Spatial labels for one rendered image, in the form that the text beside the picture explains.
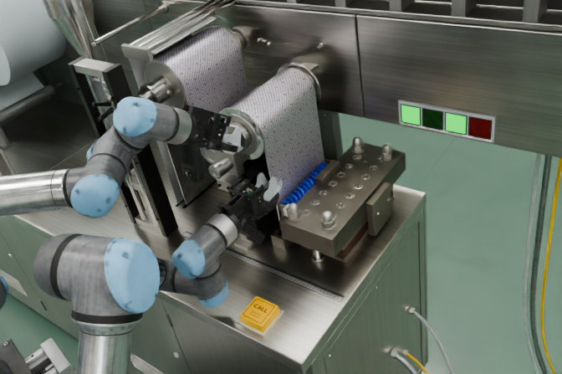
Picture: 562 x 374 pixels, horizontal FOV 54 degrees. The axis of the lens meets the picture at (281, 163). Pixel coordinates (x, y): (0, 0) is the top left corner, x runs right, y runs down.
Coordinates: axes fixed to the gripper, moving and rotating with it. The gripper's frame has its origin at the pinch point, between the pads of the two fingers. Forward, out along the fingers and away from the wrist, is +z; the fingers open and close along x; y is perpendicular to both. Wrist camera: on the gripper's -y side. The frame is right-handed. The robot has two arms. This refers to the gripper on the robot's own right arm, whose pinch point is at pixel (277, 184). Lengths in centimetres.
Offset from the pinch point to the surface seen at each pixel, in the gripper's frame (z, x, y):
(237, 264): -14.8, 6.5, -19.0
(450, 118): 29.4, -34.6, 10.7
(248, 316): -28.5, -8.9, -16.6
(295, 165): 8.3, -0.2, 0.7
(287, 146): 6.3, -0.2, 7.9
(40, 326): -30, 142, -109
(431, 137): 189, 39, -109
